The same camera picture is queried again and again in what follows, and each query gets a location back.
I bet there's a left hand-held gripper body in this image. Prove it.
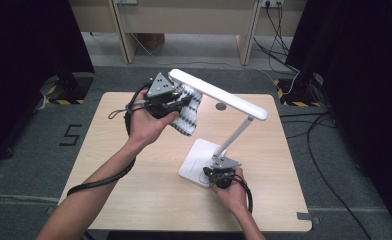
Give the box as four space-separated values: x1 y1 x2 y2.
145 72 180 119

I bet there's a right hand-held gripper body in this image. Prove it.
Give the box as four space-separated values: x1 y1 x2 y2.
210 155 242 190

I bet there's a white black striped cloth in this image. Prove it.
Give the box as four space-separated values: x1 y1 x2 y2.
169 83 204 137

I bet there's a white desk lamp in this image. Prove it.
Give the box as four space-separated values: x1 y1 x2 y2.
168 68 269 190

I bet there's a person's right hand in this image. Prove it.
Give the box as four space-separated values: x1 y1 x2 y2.
212 167 250 214

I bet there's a person's left hand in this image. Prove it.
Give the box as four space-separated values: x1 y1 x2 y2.
127 89 180 148

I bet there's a brown cardboard box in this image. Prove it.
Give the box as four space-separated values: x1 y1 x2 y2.
138 33 166 51

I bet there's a beige wooden desk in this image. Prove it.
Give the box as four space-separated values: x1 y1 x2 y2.
68 0 307 66

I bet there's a black stand base hazard tape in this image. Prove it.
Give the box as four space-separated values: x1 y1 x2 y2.
273 78 323 108
47 72 95 105

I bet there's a black curtain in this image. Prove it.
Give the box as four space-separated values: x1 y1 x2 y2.
285 0 392 231
0 0 95 164

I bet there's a long black floor cable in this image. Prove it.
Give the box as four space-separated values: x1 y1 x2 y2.
306 111 373 240

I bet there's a left hand-held gripper black cable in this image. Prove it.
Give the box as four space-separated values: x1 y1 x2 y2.
66 81 152 198

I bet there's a bundle of black plugged cables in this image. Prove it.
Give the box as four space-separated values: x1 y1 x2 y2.
253 3 300 73

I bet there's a white wall socket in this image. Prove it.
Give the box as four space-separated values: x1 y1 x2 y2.
261 0 285 8

